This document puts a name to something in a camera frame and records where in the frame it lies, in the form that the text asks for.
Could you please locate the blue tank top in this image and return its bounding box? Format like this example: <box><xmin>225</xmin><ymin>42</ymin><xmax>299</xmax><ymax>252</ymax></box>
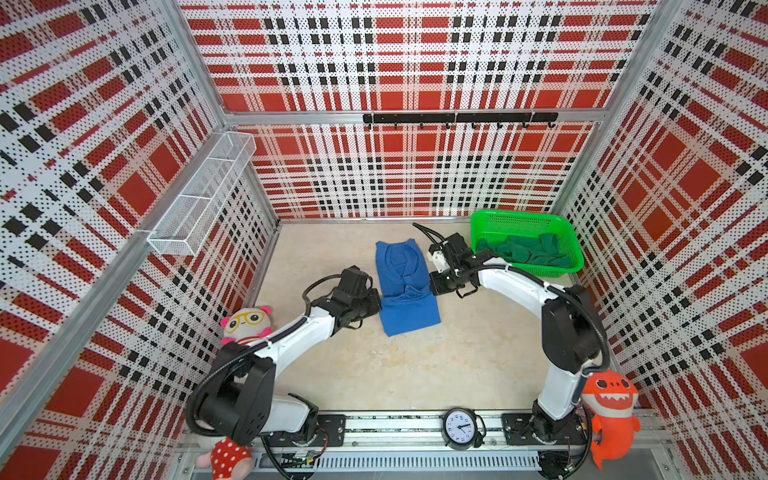
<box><xmin>375</xmin><ymin>239</ymin><xmax>441</xmax><ymax>337</ymax></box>

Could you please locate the green tank top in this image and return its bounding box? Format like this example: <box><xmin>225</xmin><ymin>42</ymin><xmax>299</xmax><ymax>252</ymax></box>
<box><xmin>477</xmin><ymin>233</ymin><xmax>572</xmax><ymax>268</ymax></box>

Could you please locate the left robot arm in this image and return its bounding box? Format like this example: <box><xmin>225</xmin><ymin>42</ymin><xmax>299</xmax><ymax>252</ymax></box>
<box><xmin>185</xmin><ymin>266</ymin><xmax>382</xmax><ymax>446</ymax></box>

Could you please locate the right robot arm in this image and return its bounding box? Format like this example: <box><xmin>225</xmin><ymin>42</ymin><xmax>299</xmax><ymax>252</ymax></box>
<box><xmin>425</xmin><ymin>228</ymin><xmax>610</xmax><ymax>444</ymax></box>

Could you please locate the green plastic basket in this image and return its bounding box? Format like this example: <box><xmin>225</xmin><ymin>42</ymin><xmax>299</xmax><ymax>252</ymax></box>
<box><xmin>470</xmin><ymin>210</ymin><xmax>584</xmax><ymax>278</ymax></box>

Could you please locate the pink plush with yellow glasses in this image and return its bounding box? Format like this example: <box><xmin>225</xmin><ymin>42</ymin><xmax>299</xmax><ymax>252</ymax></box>
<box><xmin>220</xmin><ymin>306</ymin><xmax>273</xmax><ymax>346</ymax></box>

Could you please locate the small black analog clock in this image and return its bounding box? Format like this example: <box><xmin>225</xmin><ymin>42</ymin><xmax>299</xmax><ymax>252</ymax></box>
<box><xmin>441</xmin><ymin>407</ymin><xmax>487</xmax><ymax>451</ymax></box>

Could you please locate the pink plush with strawberry dress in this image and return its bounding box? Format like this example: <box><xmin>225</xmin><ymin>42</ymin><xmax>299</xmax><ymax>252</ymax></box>
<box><xmin>195</xmin><ymin>438</ymin><xmax>255</xmax><ymax>480</ymax></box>

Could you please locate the red shark plush toy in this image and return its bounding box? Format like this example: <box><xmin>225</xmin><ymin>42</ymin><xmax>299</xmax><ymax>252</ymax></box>
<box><xmin>581</xmin><ymin>370</ymin><xmax>642</xmax><ymax>470</ymax></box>

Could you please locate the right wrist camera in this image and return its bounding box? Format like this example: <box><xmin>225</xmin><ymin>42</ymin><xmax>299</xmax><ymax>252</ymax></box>
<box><xmin>428</xmin><ymin>249</ymin><xmax>450</xmax><ymax>272</ymax></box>

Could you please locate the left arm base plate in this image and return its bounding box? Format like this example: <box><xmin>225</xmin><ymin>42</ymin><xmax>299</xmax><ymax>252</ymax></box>
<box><xmin>267</xmin><ymin>414</ymin><xmax>346</xmax><ymax>448</ymax></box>

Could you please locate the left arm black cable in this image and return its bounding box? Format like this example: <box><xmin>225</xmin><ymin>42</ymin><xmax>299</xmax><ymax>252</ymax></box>
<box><xmin>184</xmin><ymin>272</ymin><xmax>352</xmax><ymax>480</ymax></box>

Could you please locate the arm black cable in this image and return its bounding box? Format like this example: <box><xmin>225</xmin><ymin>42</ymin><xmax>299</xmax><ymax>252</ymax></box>
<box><xmin>184</xmin><ymin>272</ymin><xmax>352</xmax><ymax>480</ymax></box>
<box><xmin>411</xmin><ymin>221</ymin><xmax>612</xmax><ymax>480</ymax></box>

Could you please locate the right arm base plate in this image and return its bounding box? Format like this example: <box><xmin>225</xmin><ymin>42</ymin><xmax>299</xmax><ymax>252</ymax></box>
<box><xmin>501</xmin><ymin>412</ymin><xmax>586</xmax><ymax>448</ymax></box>

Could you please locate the black hook rail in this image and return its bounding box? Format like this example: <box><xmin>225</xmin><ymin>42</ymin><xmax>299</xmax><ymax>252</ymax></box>
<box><xmin>362</xmin><ymin>112</ymin><xmax>559</xmax><ymax>126</ymax></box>

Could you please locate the aluminium front rail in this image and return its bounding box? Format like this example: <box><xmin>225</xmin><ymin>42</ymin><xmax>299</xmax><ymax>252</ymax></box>
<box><xmin>173</xmin><ymin>409</ymin><xmax>673</xmax><ymax>480</ymax></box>

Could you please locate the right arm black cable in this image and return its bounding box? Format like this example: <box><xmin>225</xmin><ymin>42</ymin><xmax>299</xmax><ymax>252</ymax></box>
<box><xmin>411</xmin><ymin>221</ymin><xmax>612</xmax><ymax>480</ymax></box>

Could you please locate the white wire mesh shelf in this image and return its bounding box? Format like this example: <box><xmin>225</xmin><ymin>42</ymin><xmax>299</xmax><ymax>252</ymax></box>
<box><xmin>148</xmin><ymin>131</ymin><xmax>256</xmax><ymax>256</ymax></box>

